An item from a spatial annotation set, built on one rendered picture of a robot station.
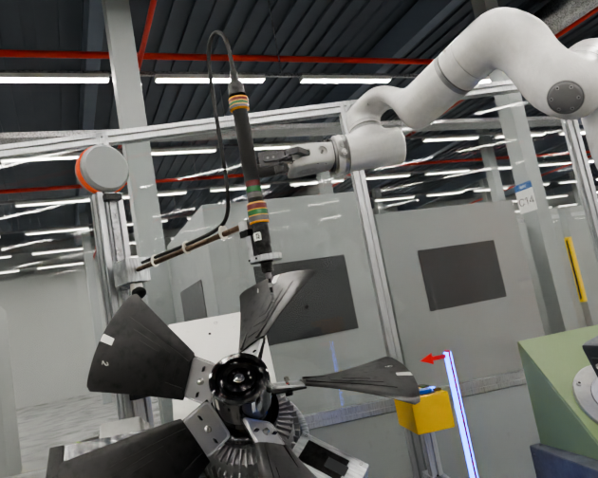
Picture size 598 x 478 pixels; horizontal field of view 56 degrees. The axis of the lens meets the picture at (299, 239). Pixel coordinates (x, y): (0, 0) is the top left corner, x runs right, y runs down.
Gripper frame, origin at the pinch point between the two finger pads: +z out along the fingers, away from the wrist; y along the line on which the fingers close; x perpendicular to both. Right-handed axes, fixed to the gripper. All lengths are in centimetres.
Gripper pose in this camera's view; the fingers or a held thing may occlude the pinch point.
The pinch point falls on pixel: (263, 165)
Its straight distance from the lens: 123.4
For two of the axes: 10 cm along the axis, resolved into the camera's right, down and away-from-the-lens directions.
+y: -1.1, 1.6, 9.8
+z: -9.8, 1.6, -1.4
